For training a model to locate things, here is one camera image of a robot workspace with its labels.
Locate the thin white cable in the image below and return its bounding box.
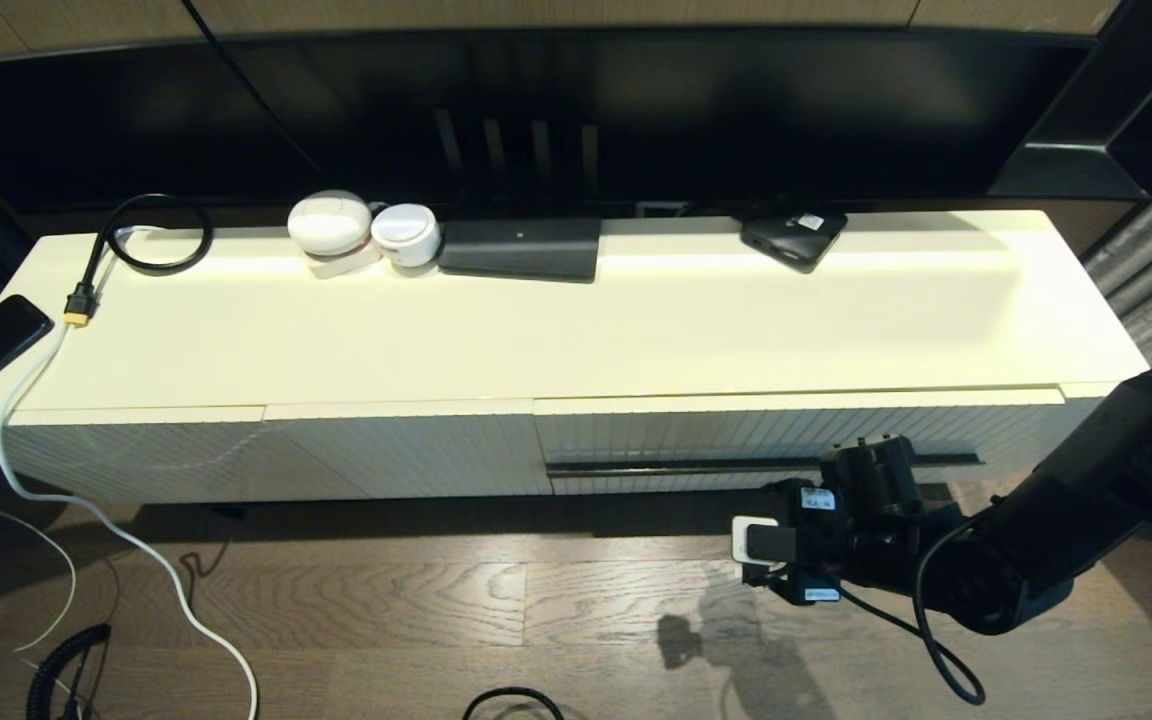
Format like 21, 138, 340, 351
0, 480, 79, 701

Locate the small white round device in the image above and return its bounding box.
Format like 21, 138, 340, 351
370, 203, 441, 268

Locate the white TV cabinet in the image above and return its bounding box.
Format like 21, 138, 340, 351
0, 208, 1152, 506

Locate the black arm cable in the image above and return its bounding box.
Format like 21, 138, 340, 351
836, 520, 987, 706

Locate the black cable loop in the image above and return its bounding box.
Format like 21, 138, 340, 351
462, 686, 565, 720

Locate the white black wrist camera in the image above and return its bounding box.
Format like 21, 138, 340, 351
731, 515, 799, 571

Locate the large white round device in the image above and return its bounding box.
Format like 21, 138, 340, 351
286, 190, 373, 261

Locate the small black box white label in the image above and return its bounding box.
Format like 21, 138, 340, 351
741, 210, 849, 273

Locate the white fluted drawer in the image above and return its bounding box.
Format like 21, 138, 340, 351
534, 388, 1067, 498

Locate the black television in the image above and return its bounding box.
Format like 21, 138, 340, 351
0, 28, 1107, 216

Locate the black wall shelf unit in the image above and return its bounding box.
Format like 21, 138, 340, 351
986, 0, 1152, 201

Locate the black coiled cable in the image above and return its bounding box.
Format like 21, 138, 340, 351
26, 625, 114, 720

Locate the black HDMI cable yellow plug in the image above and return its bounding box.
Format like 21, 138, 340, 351
62, 193, 213, 328

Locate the black flat set-top box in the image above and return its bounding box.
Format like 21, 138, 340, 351
437, 216, 603, 284

